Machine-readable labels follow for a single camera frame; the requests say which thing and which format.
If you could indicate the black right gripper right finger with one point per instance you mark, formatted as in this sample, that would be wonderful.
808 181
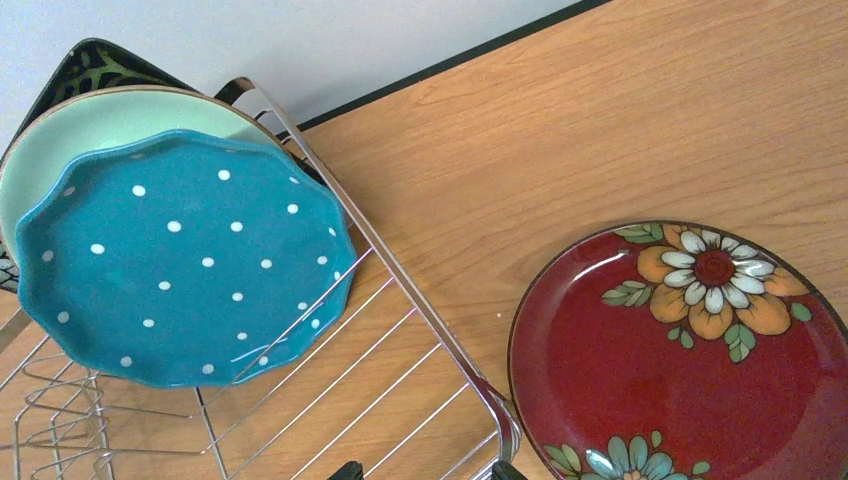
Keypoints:
503 470

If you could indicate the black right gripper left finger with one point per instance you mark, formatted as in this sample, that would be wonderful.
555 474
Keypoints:
351 470

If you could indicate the wire metal dish rack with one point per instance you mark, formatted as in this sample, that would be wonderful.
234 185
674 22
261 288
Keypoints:
388 386

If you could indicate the blue polka dot plate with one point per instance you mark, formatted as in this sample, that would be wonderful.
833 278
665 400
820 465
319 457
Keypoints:
185 260

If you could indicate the light green round plate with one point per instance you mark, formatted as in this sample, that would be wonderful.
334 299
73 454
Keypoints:
100 120

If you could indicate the black floral square plate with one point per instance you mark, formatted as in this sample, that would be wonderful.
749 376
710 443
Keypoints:
95 64

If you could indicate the dark red plate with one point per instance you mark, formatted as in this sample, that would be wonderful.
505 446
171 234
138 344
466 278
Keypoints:
673 350

